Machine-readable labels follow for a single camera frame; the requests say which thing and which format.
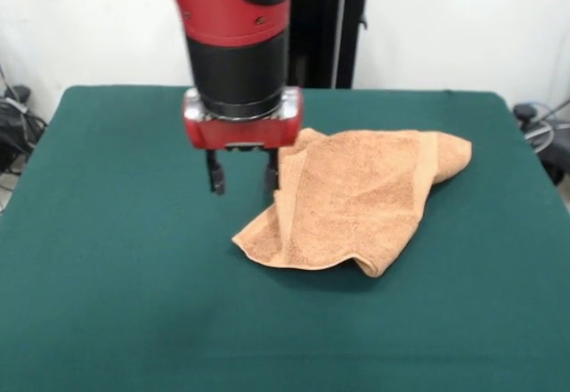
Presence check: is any orange terry towel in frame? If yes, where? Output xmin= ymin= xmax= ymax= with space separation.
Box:
xmin=231 ymin=127 xmax=473 ymax=280

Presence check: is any dark green table cloth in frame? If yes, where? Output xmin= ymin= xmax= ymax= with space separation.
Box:
xmin=0 ymin=85 xmax=570 ymax=392

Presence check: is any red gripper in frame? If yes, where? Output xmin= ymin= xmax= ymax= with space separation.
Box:
xmin=182 ymin=86 xmax=306 ymax=196

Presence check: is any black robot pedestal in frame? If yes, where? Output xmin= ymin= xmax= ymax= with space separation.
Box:
xmin=289 ymin=0 xmax=388 ymax=90

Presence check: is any black equipment stand with cables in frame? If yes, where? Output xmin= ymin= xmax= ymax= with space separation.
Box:
xmin=511 ymin=97 xmax=570 ymax=186
xmin=0 ymin=84 xmax=48 ymax=175

